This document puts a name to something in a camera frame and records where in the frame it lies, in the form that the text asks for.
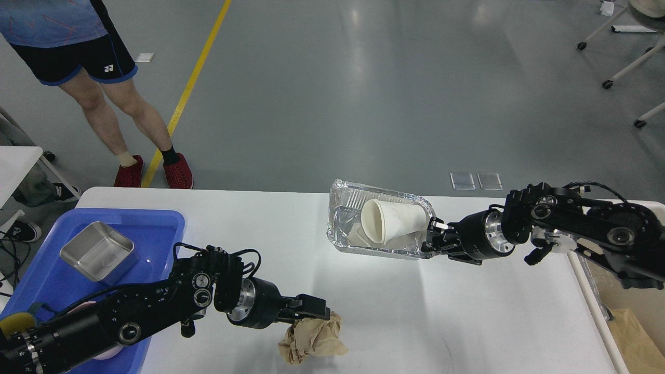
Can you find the white paper cup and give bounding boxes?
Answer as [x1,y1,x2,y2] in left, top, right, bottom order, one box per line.
[361,199,430,244]

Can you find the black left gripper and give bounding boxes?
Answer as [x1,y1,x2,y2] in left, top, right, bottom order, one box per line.
[227,278,331,329]

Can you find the blue plastic tray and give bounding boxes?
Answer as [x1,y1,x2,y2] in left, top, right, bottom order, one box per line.
[0,208,185,374]

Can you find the black sneaker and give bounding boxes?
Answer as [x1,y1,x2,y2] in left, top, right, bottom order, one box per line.
[6,220,42,243]

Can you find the standing person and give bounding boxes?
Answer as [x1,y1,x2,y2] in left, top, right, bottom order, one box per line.
[1,1,193,189]

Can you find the white side table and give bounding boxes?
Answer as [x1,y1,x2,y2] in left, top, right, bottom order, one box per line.
[1,146,82,240]

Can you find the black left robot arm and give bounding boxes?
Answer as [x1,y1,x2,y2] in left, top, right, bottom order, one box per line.
[2,246,331,373]

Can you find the aluminium foil tray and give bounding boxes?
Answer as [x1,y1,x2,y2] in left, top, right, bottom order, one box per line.
[327,179,437,260]

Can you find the brown paper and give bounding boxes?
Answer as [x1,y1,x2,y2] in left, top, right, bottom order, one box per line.
[277,312,349,365]

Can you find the beige plastic bin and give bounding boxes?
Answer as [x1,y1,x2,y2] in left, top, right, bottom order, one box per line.
[568,254,664,373]

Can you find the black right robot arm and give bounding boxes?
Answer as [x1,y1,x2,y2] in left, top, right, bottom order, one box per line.
[420,182,664,290]

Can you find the white rolling chair base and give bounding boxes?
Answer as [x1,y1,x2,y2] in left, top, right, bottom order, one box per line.
[577,0,665,129]

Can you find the clear floor plate left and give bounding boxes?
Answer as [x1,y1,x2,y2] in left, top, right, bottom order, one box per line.
[450,172,476,190]

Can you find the dark blue home mug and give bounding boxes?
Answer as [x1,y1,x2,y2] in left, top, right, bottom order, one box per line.
[1,302,42,339]

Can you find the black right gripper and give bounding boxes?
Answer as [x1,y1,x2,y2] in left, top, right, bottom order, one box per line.
[420,210,515,265]

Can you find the black floor cables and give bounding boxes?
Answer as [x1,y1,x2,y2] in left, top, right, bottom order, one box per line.
[0,231,24,286]

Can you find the white paper scrap on floor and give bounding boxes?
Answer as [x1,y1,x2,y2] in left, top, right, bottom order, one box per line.
[135,52,155,63]

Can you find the pink mug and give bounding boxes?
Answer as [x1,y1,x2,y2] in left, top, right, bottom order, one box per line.
[68,301,124,360]

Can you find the small stainless steel tray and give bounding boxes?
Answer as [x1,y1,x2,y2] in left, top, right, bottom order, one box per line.
[59,222,139,286]

